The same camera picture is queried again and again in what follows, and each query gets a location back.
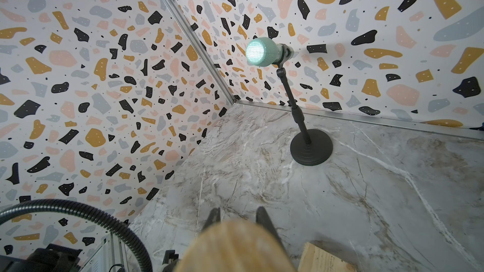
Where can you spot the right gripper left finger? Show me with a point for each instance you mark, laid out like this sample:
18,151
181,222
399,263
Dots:
213,218

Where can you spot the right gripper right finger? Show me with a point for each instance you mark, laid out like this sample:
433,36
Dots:
263,219

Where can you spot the wooden handle claw hammer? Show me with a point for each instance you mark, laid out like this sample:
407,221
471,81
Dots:
235,245

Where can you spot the wooden block with nails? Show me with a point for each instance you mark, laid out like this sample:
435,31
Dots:
315,259

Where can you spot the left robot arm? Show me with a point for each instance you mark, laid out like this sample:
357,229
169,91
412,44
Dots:
53,258

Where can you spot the microphone on black stand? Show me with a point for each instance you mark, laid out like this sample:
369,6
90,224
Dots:
310,147

